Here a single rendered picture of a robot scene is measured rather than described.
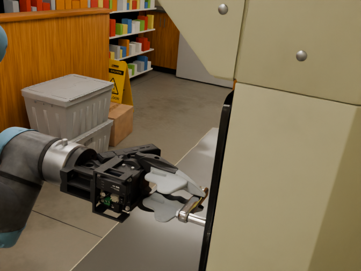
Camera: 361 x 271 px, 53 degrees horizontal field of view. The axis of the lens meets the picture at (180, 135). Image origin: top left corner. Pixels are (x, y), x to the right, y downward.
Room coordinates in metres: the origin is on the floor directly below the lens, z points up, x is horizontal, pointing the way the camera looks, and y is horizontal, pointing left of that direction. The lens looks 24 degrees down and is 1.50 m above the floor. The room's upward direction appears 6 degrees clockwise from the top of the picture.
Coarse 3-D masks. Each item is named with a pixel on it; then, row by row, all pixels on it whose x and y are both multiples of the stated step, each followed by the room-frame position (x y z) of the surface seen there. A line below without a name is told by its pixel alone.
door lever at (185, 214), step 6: (192, 198) 0.45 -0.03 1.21; (198, 198) 0.45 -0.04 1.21; (204, 198) 0.47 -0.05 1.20; (186, 204) 0.43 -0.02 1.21; (192, 204) 0.43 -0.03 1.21; (198, 204) 0.44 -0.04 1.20; (180, 210) 0.41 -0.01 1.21; (186, 210) 0.42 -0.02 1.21; (192, 210) 0.42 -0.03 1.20; (180, 216) 0.41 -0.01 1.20; (186, 216) 0.41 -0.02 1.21; (192, 216) 0.41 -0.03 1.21; (198, 216) 0.41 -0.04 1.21; (186, 222) 0.41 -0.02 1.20; (192, 222) 0.40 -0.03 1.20; (198, 222) 0.40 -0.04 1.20; (204, 222) 0.40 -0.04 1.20
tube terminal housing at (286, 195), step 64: (256, 0) 0.34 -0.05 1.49; (320, 0) 0.32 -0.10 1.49; (256, 64) 0.34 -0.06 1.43; (320, 64) 0.32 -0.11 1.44; (256, 128) 0.34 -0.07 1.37; (320, 128) 0.32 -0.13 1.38; (256, 192) 0.33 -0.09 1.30; (320, 192) 0.31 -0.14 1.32; (256, 256) 0.33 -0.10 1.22; (320, 256) 0.31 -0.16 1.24
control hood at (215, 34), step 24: (168, 0) 0.37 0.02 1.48; (192, 0) 0.37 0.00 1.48; (216, 0) 0.36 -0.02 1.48; (240, 0) 0.35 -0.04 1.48; (192, 24) 0.36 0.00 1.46; (216, 24) 0.36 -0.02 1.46; (240, 24) 0.35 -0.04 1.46; (192, 48) 0.37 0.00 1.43; (216, 48) 0.35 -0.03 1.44; (240, 48) 0.35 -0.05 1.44; (216, 72) 0.35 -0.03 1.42
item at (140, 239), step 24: (192, 168) 1.03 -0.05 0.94; (144, 216) 0.75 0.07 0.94; (120, 240) 0.66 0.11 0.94; (144, 240) 0.66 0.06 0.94; (168, 240) 0.67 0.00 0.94; (192, 240) 0.68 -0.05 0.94; (96, 264) 0.58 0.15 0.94; (120, 264) 0.58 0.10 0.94; (144, 264) 0.59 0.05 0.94; (168, 264) 0.60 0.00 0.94; (192, 264) 0.60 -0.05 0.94
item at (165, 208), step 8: (160, 192) 0.48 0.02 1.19; (144, 200) 0.47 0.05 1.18; (152, 200) 0.48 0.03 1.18; (160, 200) 0.47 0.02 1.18; (168, 200) 0.47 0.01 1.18; (176, 200) 0.47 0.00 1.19; (184, 200) 0.47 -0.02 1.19; (152, 208) 0.46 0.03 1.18; (160, 208) 0.46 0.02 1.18; (168, 208) 0.46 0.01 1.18; (176, 208) 0.46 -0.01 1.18; (200, 208) 0.45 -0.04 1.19; (160, 216) 0.44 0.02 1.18; (168, 216) 0.44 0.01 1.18
